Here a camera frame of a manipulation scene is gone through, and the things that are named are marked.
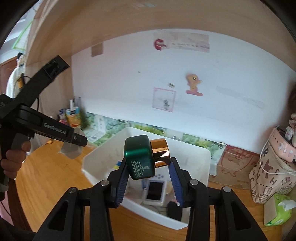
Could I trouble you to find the black power adapter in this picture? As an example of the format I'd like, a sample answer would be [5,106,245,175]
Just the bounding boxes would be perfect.
[166,201,183,221]

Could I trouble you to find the white instant camera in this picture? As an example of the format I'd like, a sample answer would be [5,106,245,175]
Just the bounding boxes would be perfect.
[143,174,167,206]

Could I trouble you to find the green bottle with gold cap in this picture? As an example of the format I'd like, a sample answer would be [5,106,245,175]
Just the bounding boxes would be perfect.
[123,135,171,180]

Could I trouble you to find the white beige rectangular box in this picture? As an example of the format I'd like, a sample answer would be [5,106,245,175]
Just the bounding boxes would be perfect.
[60,128,88,159]

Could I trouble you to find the round beige compact case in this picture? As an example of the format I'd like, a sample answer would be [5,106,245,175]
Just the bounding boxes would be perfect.
[165,181,173,195]

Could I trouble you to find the colourful rubik's cube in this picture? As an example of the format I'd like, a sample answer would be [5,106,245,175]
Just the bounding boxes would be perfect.
[113,161,121,170]

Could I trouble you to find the person's left hand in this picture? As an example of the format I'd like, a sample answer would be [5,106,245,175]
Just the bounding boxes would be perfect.
[1,141,31,179]

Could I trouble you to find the green tissue pack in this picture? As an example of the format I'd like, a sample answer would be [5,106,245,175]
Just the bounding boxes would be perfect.
[263,194,292,226]

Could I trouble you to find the cardboard box with drawing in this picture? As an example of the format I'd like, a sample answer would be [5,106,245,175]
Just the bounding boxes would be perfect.
[210,145,259,189]

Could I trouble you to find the orange juice carton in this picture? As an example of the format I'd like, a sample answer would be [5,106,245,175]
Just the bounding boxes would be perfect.
[66,106,81,128]

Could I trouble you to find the printed canvas tote bag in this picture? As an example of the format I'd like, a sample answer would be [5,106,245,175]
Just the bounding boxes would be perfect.
[248,126,296,204]

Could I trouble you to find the white plastic storage bin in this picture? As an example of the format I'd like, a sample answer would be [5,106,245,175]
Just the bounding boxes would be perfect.
[82,127,211,230]

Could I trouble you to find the doll with brown hair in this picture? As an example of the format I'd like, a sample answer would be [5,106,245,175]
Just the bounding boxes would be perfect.
[286,85,296,147]

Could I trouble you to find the pink framed wall sticker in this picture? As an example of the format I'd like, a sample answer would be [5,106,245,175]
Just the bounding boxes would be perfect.
[152,87,176,113]

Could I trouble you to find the pony sticker on wall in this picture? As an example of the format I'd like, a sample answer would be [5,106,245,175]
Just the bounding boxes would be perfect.
[186,74,203,96]

